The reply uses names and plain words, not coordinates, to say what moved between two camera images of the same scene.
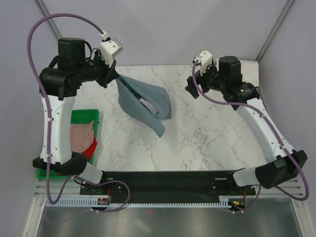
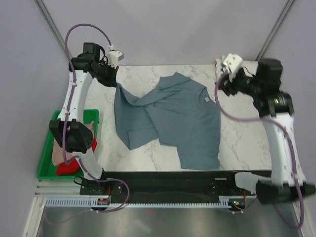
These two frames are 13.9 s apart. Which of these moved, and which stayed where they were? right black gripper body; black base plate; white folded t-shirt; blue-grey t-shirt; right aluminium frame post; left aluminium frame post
Moved: right black gripper body; blue-grey t-shirt
Stayed: right aluminium frame post; white folded t-shirt; left aluminium frame post; black base plate
